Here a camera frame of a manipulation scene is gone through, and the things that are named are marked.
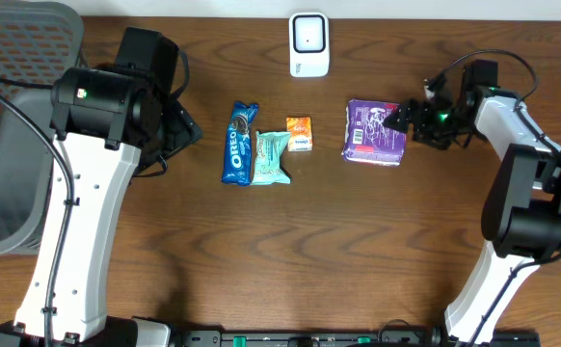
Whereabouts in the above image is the red purple snack packet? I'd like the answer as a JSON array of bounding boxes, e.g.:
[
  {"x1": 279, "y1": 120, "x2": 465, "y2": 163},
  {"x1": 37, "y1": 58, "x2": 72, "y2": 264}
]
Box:
[{"x1": 341, "y1": 99, "x2": 406, "y2": 167}]

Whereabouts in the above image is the blue Oreo cookie pack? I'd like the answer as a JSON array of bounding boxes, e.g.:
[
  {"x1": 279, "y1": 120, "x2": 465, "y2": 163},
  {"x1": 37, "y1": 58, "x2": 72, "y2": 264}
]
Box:
[{"x1": 222, "y1": 101, "x2": 259, "y2": 186}]

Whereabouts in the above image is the teal wet wipes pack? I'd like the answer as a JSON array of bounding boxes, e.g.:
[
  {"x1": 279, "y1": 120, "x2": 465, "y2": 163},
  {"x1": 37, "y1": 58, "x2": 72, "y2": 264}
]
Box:
[{"x1": 252, "y1": 131, "x2": 291, "y2": 185}]

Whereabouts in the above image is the small orange tissue pack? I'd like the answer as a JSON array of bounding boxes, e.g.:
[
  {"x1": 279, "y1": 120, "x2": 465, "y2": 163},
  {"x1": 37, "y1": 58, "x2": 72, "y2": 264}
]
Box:
[{"x1": 286, "y1": 117, "x2": 313, "y2": 152}]

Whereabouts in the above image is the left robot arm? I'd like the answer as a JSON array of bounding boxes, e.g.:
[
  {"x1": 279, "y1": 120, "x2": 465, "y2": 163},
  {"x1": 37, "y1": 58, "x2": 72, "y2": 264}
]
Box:
[{"x1": 0, "y1": 27, "x2": 202, "y2": 346}]

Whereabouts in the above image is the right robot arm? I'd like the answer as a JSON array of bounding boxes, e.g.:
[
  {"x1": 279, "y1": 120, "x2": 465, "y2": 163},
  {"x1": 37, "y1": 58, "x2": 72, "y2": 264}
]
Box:
[{"x1": 384, "y1": 60, "x2": 561, "y2": 346}]

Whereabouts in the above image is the white barcode scanner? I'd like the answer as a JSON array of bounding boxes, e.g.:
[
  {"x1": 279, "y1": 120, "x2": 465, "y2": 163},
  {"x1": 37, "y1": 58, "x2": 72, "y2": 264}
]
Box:
[{"x1": 288, "y1": 12, "x2": 331, "y2": 78}]

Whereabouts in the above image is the grey plastic mesh basket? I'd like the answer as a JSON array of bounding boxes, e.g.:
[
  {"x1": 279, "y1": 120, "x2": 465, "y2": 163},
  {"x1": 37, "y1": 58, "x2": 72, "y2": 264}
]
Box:
[{"x1": 0, "y1": 1, "x2": 85, "y2": 254}]

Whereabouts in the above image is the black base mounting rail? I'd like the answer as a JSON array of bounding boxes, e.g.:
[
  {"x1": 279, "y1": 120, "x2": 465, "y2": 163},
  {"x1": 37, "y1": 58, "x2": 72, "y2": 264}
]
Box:
[{"x1": 178, "y1": 329, "x2": 542, "y2": 347}]

